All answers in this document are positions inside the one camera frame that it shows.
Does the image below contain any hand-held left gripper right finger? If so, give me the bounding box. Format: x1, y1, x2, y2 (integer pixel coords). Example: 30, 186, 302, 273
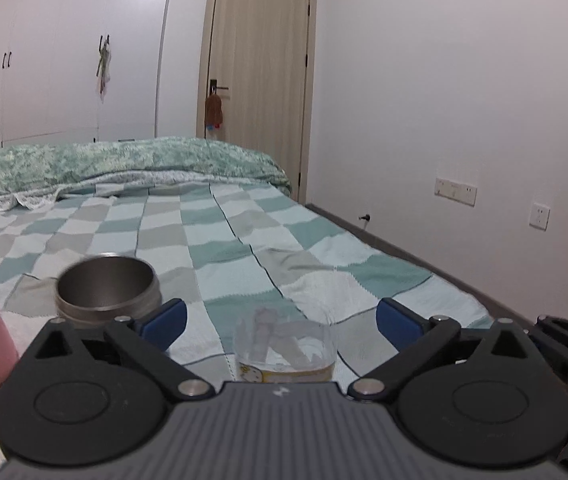
347, 298, 541, 404

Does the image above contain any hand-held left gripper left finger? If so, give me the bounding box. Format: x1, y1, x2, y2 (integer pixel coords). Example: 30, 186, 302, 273
21, 298, 215, 402

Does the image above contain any clear glass cup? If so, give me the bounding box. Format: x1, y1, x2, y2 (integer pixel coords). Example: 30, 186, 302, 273
234, 309, 340, 385

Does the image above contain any metal cup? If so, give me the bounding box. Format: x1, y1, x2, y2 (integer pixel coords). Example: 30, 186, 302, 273
54, 253, 163, 330

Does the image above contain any checked blanket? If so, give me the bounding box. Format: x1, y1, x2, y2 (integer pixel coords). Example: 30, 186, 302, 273
0, 180, 496, 480

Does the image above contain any green floral quilt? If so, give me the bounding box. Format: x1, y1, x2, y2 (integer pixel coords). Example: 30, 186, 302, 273
0, 136, 293, 213

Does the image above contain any wooden door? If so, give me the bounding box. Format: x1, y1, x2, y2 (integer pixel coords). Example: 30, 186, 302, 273
195, 0, 319, 205

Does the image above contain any hanging cloth ornament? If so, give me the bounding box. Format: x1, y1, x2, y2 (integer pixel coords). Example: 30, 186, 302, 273
95, 42, 114, 97

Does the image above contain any white wardrobe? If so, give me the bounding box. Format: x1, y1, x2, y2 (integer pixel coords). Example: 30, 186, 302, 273
0, 0, 177, 151

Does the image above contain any square wall socket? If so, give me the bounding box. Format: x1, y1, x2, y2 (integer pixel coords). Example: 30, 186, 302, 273
529, 202, 550, 231

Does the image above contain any white wall socket panel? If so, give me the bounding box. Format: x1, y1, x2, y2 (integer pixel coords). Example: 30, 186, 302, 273
434, 177, 479, 207

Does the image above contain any brown bag on door handle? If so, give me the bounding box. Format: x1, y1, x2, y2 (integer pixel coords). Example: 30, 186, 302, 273
204, 93, 225, 139

